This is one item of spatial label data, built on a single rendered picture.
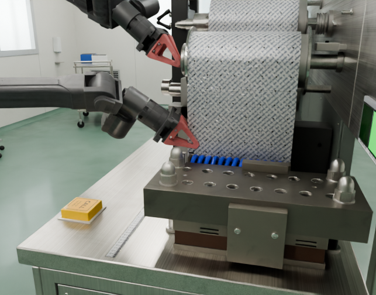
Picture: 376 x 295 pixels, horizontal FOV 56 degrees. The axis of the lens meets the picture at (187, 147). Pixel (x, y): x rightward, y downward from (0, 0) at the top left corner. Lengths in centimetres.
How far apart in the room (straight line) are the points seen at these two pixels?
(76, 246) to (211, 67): 47
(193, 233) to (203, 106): 28
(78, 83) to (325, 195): 53
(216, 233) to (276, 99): 31
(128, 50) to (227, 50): 613
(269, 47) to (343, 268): 45
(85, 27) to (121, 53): 84
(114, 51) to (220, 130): 625
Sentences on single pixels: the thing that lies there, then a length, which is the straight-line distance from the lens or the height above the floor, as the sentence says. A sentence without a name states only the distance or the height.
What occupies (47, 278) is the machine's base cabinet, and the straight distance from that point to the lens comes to 82.
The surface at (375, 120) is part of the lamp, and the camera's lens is 52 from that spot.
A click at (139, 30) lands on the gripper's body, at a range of 90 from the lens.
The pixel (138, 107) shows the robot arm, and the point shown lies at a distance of 79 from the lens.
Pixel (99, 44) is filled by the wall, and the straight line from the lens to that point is 713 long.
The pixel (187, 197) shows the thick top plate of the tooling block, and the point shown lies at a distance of 66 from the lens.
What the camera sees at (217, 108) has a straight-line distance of 80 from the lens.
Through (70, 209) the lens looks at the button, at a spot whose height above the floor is 92.
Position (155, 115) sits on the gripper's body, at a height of 114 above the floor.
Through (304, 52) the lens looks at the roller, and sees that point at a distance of 79.
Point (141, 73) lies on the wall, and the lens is 683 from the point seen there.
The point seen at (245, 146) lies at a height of 107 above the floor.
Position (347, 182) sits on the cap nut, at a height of 107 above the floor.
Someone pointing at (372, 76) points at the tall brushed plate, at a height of 125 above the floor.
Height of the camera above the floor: 131
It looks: 18 degrees down
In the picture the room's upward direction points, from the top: straight up
